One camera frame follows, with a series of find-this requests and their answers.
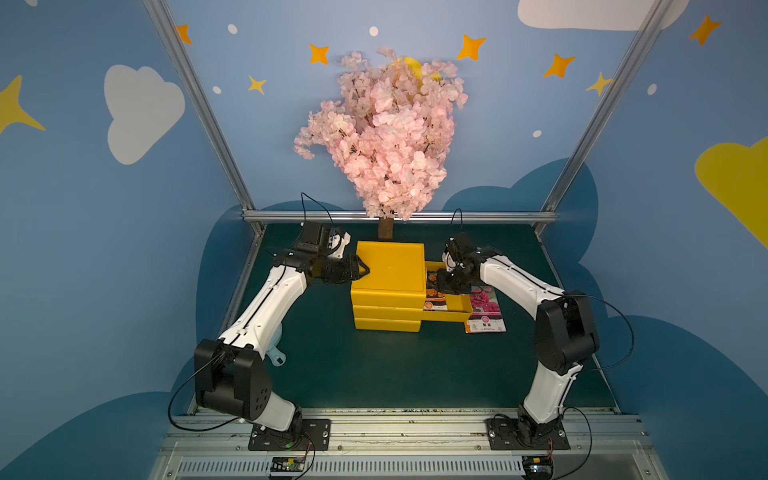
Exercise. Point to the yellow drawer cabinet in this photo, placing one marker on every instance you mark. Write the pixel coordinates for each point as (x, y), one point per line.
(391, 296)

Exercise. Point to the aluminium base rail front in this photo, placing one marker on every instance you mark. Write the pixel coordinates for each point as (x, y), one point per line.
(411, 444)

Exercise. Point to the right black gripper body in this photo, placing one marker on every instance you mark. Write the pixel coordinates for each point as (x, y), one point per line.
(454, 280)

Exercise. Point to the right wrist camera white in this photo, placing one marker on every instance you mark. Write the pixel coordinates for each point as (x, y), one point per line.
(448, 260)

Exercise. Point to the orange flower seed bag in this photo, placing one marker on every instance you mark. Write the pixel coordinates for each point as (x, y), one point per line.
(435, 299)

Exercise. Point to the left circuit board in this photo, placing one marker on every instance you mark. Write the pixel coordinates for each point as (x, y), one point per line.
(287, 466)

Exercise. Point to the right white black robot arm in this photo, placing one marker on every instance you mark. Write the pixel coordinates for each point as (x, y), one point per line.
(565, 333)

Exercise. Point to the circuit board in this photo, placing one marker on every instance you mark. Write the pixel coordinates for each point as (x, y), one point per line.
(537, 467)
(287, 466)

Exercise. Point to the yellow drawer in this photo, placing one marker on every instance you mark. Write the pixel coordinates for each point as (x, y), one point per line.
(459, 310)
(433, 267)

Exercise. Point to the right circuit board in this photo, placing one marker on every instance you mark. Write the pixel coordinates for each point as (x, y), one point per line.
(537, 467)

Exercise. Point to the pink flower seed bag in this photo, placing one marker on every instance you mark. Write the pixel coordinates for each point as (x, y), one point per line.
(486, 316)

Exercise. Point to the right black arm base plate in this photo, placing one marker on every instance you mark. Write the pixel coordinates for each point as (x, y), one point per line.
(506, 433)

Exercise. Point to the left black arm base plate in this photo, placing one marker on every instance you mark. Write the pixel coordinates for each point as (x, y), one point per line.
(311, 434)

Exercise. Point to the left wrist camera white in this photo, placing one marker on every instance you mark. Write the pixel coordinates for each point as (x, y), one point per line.
(338, 240)

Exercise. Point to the pink blossom artificial tree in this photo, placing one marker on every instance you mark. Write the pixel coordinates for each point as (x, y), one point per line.
(390, 133)

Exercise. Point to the light blue dustpan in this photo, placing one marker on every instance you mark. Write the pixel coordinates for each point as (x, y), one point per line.
(275, 355)

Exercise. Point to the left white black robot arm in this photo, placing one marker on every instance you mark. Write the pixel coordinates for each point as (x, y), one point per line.
(231, 376)

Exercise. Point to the yellow top drawer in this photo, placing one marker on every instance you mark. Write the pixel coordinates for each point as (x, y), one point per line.
(433, 267)

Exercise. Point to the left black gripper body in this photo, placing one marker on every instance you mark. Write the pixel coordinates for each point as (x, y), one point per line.
(343, 267)

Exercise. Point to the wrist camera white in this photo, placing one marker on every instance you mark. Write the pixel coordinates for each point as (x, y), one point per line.
(338, 240)
(448, 260)

